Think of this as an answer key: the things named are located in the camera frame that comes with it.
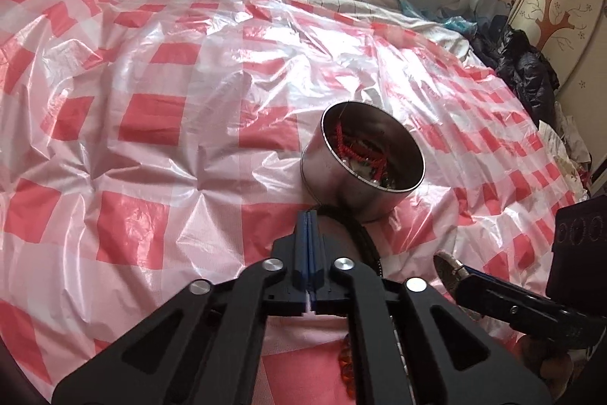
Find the blue plastic bag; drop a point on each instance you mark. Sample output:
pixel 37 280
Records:
pixel 450 23

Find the person's right hand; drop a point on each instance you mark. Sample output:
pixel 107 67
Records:
pixel 545 367

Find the wardrobe with tree decal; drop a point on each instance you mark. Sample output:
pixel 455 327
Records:
pixel 564 6

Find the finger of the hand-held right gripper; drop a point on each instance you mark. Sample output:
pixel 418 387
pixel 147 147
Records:
pixel 483 303
pixel 479 276

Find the round metal tin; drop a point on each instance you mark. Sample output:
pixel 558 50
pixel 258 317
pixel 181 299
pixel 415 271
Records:
pixel 351 196

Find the red white checked plastic sheet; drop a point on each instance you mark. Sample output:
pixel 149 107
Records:
pixel 180 111

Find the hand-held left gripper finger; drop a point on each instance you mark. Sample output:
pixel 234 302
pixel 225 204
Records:
pixel 304 248
pixel 313 248

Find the black puffer jacket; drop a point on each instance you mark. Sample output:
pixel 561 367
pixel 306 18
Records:
pixel 526 73

